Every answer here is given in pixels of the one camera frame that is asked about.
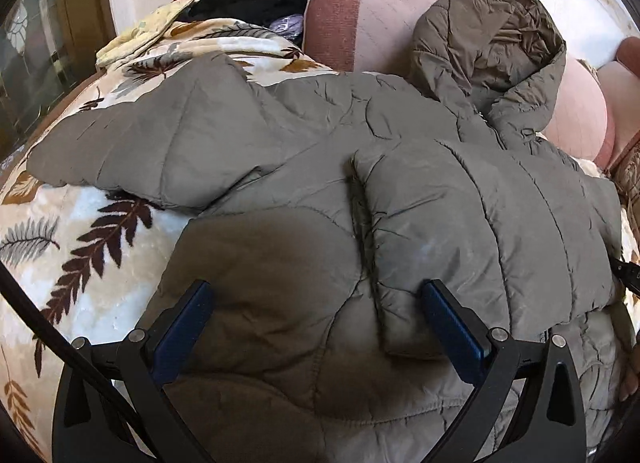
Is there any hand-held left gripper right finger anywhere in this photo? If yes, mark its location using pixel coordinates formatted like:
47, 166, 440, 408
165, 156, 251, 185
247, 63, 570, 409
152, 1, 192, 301
419, 279, 587, 463

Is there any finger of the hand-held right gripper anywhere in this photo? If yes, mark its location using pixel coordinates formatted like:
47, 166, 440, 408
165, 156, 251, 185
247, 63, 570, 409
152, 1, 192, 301
612, 257, 640, 295

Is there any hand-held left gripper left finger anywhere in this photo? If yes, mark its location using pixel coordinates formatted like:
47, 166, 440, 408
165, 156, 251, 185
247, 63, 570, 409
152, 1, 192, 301
52, 279, 216, 463

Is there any grey puffer jacket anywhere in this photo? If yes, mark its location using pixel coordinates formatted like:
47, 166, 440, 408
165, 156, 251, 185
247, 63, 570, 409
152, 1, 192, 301
27, 0, 632, 463

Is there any person's right hand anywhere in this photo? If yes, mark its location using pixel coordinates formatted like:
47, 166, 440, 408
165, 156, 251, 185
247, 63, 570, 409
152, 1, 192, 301
619, 343, 640, 405

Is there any striped patterned cushion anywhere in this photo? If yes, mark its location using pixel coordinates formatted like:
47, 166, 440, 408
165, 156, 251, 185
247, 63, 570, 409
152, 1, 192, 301
602, 130, 640, 206

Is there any leaf printed blanket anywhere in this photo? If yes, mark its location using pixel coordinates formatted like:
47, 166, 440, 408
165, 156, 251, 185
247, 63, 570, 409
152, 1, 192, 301
0, 18, 640, 463

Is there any pink cushion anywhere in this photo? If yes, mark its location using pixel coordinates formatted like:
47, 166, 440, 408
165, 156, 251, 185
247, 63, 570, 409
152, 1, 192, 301
597, 36, 640, 169

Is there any pale yellow cloth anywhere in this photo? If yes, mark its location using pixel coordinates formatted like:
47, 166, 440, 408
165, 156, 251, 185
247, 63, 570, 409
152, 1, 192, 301
95, 0, 201, 69

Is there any wooden glass door cabinet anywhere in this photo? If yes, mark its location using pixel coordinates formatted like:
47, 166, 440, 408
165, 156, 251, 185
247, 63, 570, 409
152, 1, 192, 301
0, 0, 117, 156

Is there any purple cloth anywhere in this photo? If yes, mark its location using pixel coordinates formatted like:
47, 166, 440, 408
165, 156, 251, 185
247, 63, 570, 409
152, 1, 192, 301
269, 13, 306, 40

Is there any black cable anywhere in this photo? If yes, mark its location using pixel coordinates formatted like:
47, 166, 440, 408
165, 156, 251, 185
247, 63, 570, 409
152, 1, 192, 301
0, 263, 138, 444

